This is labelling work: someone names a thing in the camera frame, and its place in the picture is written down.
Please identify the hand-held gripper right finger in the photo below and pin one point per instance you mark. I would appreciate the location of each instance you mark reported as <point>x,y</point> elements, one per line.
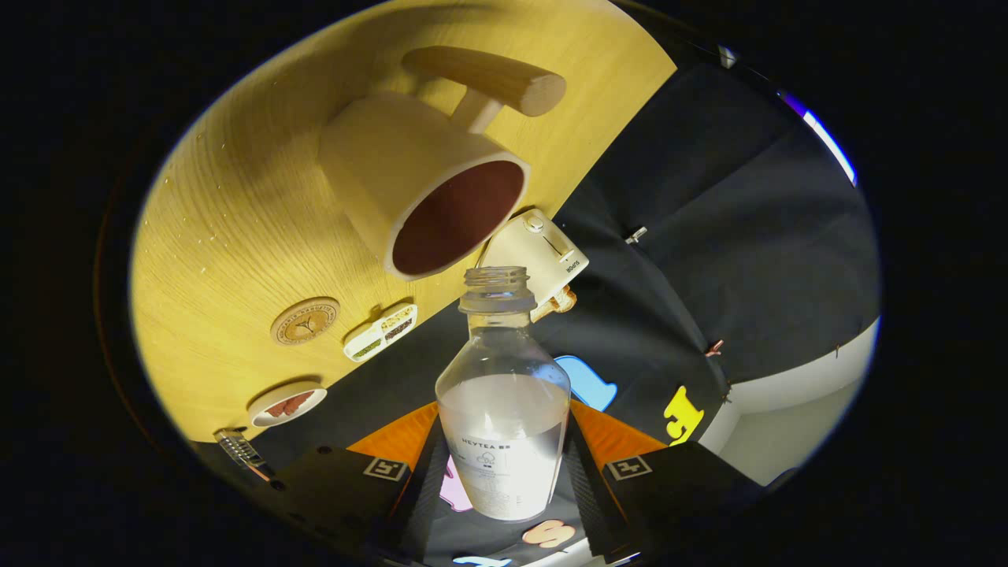
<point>677,488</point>

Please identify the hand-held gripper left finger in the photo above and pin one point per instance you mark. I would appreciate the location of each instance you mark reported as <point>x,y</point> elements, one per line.
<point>339,488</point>

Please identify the round wooden coaster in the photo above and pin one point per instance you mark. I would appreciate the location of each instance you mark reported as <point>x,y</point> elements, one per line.
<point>305,321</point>

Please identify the clear plastic juice bottle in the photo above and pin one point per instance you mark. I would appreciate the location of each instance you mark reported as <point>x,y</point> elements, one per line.
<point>504,409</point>

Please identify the red meat patty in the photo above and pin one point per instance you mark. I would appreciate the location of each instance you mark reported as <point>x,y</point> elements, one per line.
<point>299,400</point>
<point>277,409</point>

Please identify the white round plate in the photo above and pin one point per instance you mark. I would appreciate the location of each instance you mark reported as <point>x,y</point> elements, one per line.
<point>260,416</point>

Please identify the copper cloth clip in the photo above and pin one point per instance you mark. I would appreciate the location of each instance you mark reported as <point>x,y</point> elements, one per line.
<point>714,347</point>

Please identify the white divided bean dish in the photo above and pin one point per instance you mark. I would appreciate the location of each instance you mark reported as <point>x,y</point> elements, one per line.
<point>382,331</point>

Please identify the toast slice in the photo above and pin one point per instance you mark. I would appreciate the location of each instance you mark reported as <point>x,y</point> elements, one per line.
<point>565,299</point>
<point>545,312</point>

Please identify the black backdrop cloth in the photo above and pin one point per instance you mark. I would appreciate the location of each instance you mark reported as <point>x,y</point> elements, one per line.
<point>709,236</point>

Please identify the silver cloth clip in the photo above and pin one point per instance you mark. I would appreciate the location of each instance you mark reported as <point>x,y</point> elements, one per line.
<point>635,234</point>

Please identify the cream toaster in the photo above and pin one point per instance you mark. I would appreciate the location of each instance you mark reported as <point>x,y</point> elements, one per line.
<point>543,252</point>

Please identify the wooden table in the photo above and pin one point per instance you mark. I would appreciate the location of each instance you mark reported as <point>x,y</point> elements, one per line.
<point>236,236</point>

